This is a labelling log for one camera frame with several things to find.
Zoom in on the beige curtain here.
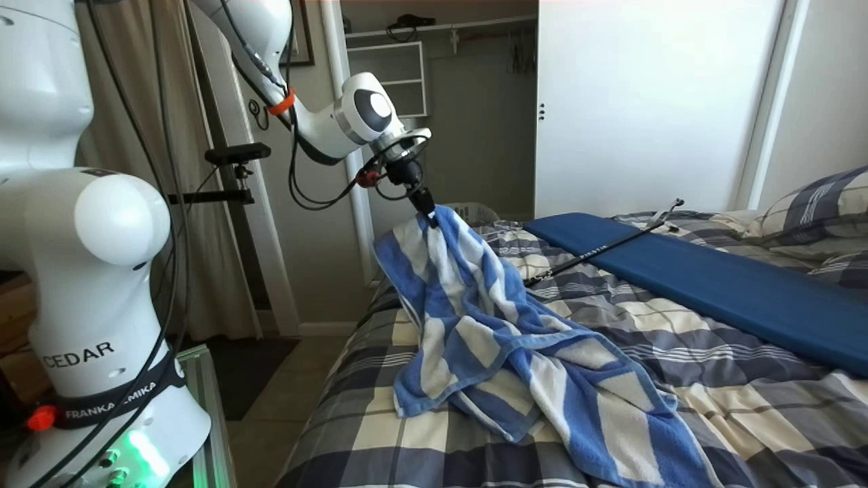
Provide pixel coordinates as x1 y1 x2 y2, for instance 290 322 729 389
76 0 267 344

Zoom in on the blue and white striped towel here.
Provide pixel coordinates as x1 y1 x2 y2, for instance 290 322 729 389
371 203 725 488

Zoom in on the dark framed wall picture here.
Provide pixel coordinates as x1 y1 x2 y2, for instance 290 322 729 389
286 0 318 69

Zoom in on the black camera stand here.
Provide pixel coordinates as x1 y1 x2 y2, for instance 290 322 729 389
165 161 260 206

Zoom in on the plaid bed duvet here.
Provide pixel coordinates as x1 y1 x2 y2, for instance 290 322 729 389
278 201 868 488

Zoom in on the white wire closet shelf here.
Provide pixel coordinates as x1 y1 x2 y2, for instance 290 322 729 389
344 39 431 123

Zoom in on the white sliding closet door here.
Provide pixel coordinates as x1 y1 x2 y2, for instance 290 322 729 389
535 0 793 219

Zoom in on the blue padded board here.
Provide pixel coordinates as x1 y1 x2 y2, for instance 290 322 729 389
523 211 868 380

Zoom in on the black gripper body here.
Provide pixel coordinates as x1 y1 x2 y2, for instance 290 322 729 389
383 132 435 199

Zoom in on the black stereo camera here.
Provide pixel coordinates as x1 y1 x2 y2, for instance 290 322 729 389
203 142 274 169

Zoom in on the plaid pillow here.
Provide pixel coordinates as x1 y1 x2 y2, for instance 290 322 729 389
758 165 868 249
794 241 868 294

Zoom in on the closet hanging rod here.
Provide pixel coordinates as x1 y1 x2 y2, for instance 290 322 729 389
344 10 539 43

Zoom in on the dark floor rug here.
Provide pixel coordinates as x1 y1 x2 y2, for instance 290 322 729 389
202 334 302 422

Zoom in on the black long stick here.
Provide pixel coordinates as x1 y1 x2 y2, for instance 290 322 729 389
523 199 686 291

